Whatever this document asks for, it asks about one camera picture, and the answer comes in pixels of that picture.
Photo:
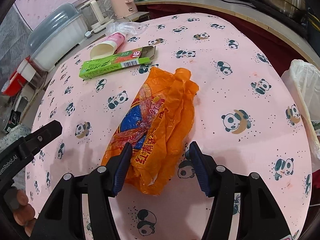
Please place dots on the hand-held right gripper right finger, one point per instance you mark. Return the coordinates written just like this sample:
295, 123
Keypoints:
200, 170

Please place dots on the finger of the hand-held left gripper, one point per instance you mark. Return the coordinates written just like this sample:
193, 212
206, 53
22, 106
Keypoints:
45, 135

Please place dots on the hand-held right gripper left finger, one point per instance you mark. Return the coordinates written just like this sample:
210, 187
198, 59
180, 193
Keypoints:
122, 170

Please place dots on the orange printed plastic bag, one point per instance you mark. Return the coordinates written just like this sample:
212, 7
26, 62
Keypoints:
162, 130

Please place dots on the green toothpaste box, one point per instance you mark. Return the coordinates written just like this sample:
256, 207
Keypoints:
107, 66

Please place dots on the waste bin with white liner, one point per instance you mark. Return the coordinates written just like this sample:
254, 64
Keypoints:
305, 85

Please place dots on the person's left hand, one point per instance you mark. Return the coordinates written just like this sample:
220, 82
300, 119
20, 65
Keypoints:
23, 210

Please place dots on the red plastic container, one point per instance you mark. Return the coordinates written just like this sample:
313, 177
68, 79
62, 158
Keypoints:
12, 82

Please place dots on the white dish box grey lid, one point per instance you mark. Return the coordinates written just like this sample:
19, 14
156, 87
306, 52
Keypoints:
57, 45

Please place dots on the pink panda tablecloth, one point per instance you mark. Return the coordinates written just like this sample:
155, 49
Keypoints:
225, 80

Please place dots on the white power plug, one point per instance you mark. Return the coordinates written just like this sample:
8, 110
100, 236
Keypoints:
88, 34

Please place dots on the pink paper cup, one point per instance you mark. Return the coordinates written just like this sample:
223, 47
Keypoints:
115, 40

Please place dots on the pink floral cloth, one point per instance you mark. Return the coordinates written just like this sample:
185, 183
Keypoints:
50, 0

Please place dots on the clear plastic bag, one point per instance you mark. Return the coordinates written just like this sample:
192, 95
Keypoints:
127, 27

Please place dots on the pink electric kettle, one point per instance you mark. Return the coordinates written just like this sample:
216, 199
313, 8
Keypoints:
122, 2

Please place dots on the black induction cooktop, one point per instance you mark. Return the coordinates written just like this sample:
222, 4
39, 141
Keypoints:
280, 17

